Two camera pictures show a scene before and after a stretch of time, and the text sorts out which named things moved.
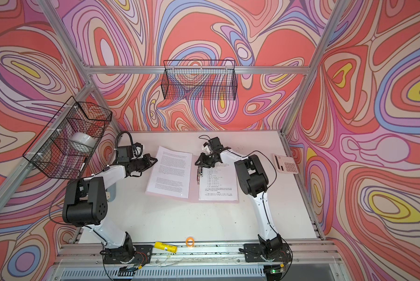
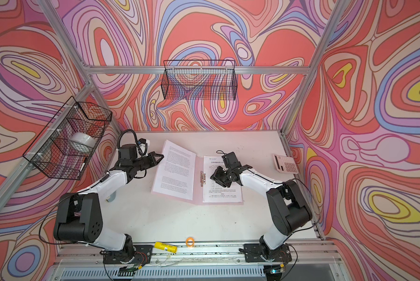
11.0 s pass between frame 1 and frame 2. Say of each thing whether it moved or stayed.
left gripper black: stayed
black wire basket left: stayed
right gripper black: moved
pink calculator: stayed
